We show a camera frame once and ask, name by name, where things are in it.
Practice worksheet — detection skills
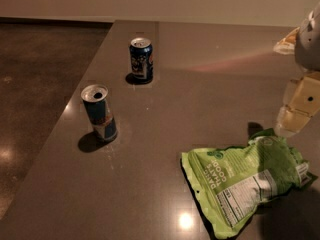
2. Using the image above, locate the blue silver red bull can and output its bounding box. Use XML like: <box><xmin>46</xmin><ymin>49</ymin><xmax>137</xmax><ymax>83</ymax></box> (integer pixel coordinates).
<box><xmin>81</xmin><ymin>84</ymin><xmax>117</xmax><ymax>142</ymax></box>

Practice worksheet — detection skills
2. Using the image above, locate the blue pepsi can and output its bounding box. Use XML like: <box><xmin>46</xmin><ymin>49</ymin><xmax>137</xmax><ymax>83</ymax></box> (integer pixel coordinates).
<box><xmin>129</xmin><ymin>37</ymin><xmax>153</xmax><ymax>83</ymax></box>

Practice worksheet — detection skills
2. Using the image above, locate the green rice chip bag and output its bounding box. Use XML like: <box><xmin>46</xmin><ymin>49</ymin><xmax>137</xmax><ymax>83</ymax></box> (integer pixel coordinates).
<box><xmin>181</xmin><ymin>129</ymin><xmax>316</xmax><ymax>239</ymax></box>

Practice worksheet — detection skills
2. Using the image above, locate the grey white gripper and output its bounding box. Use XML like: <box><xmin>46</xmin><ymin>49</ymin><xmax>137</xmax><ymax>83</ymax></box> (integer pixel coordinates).
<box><xmin>273</xmin><ymin>3</ymin><xmax>320</xmax><ymax>138</ymax></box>

